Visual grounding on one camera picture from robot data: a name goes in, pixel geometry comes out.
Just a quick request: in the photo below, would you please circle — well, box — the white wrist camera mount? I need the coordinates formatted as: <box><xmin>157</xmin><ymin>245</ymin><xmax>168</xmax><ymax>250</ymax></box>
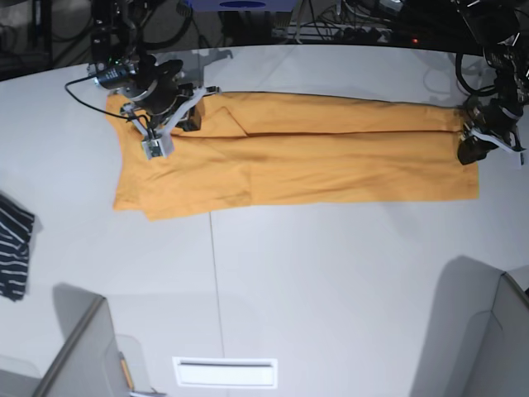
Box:
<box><xmin>120</xmin><ymin>85</ymin><xmax>221</xmax><ymax>160</ymax></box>
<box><xmin>462</xmin><ymin>125</ymin><xmax>527</xmax><ymax>168</ymax></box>

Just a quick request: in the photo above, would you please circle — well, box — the white label plate on table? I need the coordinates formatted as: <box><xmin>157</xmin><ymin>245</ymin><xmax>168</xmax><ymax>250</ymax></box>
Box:
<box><xmin>173</xmin><ymin>356</ymin><xmax>279</xmax><ymax>390</ymax></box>

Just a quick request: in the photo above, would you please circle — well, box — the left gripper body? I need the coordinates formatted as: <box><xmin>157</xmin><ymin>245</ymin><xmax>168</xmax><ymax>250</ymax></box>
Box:
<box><xmin>465</xmin><ymin>98</ymin><xmax>523</xmax><ymax>134</ymax></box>

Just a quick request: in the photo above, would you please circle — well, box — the grey bin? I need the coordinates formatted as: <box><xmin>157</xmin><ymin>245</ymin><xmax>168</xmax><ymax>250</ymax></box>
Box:
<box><xmin>410</xmin><ymin>272</ymin><xmax>528</xmax><ymax>396</ymax></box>
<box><xmin>1</xmin><ymin>294</ymin><xmax>165</xmax><ymax>396</ymax></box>

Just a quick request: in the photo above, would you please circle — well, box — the grey bin right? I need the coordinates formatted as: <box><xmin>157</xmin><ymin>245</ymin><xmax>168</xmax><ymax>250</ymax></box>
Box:
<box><xmin>410</xmin><ymin>272</ymin><xmax>528</xmax><ymax>396</ymax></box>

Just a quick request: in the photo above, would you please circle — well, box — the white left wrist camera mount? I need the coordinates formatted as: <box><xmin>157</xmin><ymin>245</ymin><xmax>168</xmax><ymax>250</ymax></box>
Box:
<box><xmin>462</xmin><ymin>125</ymin><xmax>527</xmax><ymax>168</ymax></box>

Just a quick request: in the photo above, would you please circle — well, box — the power strip with cables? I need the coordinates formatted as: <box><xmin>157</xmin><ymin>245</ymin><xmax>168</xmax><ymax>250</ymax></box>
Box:
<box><xmin>271</xmin><ymin>22</ymin><xmax>392</xmax><ymax>44</ymax></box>

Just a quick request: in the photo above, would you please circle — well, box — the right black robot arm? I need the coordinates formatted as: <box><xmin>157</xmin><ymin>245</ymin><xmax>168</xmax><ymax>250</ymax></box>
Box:
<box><xmin>64</xmin><ymin>1</ymin><xmax>198</xmax><ymax>138</ymax></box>

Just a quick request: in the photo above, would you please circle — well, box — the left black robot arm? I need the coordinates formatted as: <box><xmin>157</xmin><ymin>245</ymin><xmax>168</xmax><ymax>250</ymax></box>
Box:
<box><xmin>455</xmin><ymin>1</ymin><xmax>528</xmax><ymax>165</ymax></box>

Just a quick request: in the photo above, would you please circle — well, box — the navy white striped garment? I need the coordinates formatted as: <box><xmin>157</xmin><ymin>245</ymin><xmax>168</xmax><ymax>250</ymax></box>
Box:
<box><xmin>0</xmin><ymin>195</ymin><xmax>36</xmax><ymax>301</ymax></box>

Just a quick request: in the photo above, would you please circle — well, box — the orange yellow T-shirt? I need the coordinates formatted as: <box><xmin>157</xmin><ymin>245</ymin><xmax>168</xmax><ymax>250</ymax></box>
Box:
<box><xmin>112</xmin><ymin>92</ymin><xmax>479</xmax><ymax>221</ymax></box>

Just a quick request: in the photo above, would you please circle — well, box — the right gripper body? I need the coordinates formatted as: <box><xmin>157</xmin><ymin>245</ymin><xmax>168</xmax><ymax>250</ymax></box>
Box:
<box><xmin>126</xmin><ymin>60</ymin><xmax>194</xmax><ymax>116</ymax></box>

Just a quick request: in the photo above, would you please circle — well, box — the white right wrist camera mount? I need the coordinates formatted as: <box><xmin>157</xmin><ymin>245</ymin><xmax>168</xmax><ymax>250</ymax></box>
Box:
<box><xmin>120</xmin><ymin>85</ymin><xmax>221</xmax><ymax>160</ymax></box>

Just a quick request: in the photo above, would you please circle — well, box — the grey bin left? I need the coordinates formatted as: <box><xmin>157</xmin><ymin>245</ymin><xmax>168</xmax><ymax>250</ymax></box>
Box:
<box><xmin>1</xmin><ymin>294</ymin><xmax>165</xmax><ymax>396</ymax></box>

